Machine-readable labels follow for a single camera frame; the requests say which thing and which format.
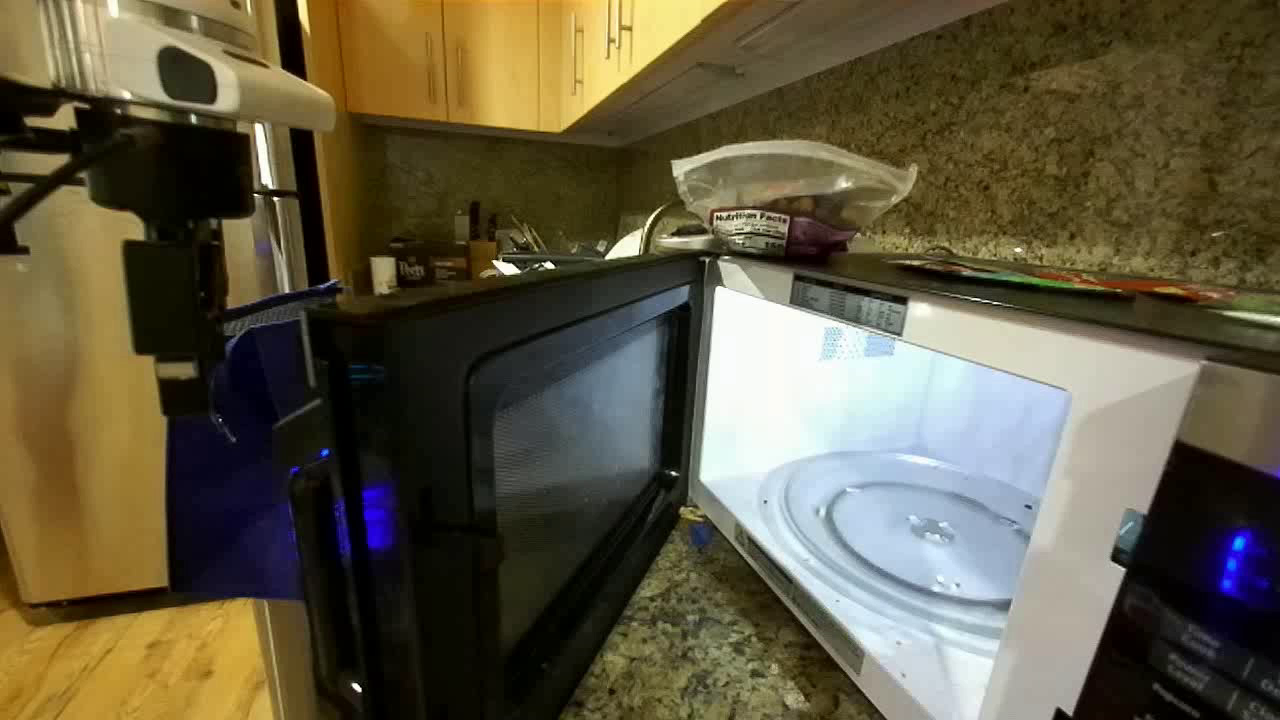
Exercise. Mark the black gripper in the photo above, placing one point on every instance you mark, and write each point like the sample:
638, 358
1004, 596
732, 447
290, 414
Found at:
181, 182

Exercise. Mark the black microwave door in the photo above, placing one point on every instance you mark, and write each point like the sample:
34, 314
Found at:
485, 483

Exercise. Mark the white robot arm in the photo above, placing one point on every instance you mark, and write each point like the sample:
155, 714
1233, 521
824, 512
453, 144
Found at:
155, 106

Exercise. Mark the glass microwave turntable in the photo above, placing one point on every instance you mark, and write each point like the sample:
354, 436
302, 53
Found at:
909, 534

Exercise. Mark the stainless steel microwave oven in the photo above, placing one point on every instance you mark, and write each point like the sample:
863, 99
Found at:
1146, 433

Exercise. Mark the upper wooden cabinets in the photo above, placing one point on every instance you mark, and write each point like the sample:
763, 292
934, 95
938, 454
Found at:
517, 66

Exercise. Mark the blue cloth bag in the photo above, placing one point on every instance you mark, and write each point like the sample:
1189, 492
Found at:
231, 512

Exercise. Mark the white plastic bag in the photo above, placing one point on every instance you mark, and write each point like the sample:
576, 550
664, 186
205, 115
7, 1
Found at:
791, 198

